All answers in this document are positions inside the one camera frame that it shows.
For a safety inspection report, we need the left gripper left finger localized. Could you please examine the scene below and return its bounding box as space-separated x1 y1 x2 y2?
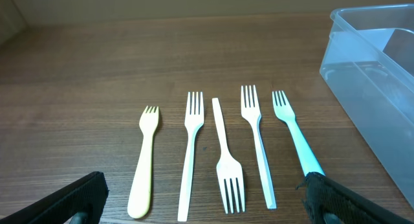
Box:
1 172 109 224

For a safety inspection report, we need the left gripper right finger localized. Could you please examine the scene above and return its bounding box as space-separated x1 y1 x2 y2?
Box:
296 172 413 224

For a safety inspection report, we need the cream yellow plastic fork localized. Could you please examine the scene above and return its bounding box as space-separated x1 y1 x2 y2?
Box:
127 106 159 219

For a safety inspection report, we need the light blue plastic fork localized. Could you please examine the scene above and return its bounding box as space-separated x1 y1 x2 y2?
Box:
272 91 325 176

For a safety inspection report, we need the white upside-down plastic fork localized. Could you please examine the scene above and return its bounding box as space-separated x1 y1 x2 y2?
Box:
212 98 246 214

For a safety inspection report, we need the white long plastic fork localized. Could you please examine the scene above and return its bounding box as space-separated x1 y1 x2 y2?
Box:
241 85 277 210

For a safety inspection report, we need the left clear plastic container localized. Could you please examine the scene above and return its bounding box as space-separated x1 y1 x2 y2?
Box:
320 3 413 204

